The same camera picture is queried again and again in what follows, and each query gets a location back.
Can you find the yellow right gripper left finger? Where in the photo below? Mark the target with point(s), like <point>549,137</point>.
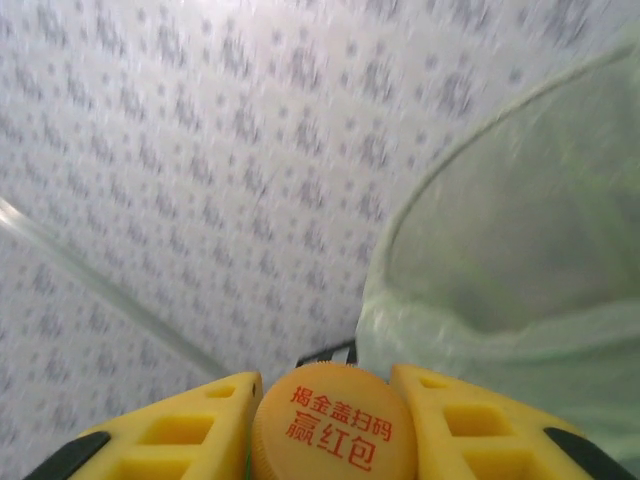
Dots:
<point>165,440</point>

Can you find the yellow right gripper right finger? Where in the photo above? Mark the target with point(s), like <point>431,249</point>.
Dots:
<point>480,440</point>

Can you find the green plastic bottle orange cap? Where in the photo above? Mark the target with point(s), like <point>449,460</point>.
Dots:
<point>335,430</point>

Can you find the green translucent bin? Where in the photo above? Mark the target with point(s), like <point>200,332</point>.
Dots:
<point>525,200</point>

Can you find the aluminium corner post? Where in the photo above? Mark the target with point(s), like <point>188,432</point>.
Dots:
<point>105,292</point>

